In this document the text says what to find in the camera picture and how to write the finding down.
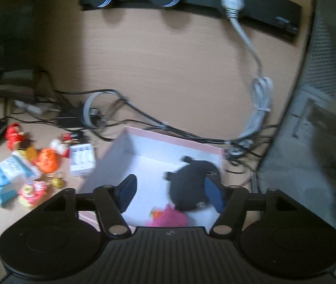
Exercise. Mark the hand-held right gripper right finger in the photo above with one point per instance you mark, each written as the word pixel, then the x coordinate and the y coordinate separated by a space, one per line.
pixel 212 193

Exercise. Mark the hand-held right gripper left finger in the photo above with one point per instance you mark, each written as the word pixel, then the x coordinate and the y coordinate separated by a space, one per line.
pixel 128 191

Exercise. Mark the black plush toy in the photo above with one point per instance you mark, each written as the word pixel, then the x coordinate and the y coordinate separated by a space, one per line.
pixel 188 183

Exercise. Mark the pink cardboard box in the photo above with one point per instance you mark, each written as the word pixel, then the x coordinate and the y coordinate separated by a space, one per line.
pixel 156 177

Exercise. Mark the white battery pack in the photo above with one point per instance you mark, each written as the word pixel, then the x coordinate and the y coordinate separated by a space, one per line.
pixel 81 159

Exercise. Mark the small gold ball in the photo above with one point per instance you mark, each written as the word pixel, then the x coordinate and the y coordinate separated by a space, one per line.
pixel 57 182

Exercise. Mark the orange round toy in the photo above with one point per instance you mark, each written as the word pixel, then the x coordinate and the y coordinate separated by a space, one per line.
pixel 47 160

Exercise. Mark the pink and yellow toy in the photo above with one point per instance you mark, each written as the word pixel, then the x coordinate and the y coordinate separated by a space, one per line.
pixel 31 193

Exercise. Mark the red figure toy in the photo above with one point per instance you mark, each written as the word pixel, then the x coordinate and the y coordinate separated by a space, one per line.
pixel 17 137

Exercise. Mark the pink plush toy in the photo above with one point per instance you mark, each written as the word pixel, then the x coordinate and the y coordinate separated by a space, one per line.
pixel 168 217

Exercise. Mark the white and red toy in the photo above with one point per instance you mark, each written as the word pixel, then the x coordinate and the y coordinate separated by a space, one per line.
pixel 60 148

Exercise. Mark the black power adapter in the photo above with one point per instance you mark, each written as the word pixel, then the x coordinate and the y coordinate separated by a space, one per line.
pixel 70 118

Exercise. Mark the blue tissue packet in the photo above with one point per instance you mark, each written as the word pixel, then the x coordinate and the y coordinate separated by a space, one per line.
pixel 6 177

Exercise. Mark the white adapter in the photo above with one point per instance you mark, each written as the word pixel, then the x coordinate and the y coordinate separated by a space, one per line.
pixel 34 107

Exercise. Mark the grey computer tower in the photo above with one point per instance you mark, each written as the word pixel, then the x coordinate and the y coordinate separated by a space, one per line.
pixel 319 124

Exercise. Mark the white plug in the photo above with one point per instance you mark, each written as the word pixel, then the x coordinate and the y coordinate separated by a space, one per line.
pixel 232 3

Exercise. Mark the dark monitor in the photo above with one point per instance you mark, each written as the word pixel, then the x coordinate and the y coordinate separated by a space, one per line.
pixel 5 35

